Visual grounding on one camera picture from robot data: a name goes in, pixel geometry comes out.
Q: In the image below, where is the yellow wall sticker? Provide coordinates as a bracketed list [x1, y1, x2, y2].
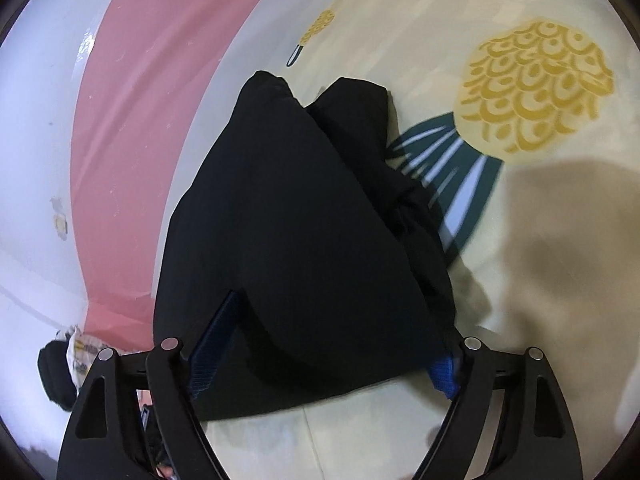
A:
[50, 197, 70, 242]

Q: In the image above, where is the black bag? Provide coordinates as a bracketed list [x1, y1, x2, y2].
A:
[37, 340, 80, 411]

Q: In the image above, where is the black coat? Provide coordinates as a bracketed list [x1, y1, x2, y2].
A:
[152, 70, 457, 421]

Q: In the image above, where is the white pineapple-print cloth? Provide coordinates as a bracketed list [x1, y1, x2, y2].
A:
[59, 325, 110, 391]

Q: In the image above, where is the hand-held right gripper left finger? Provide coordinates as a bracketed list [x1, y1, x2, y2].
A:
[56, 290, 241, 480]

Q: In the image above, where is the yellow pineapple-print bed sheet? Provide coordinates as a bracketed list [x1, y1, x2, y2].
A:
[187, 0, 640, 480]

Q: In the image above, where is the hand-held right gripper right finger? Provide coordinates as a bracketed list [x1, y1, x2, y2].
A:
[412, 336, 585, 480]

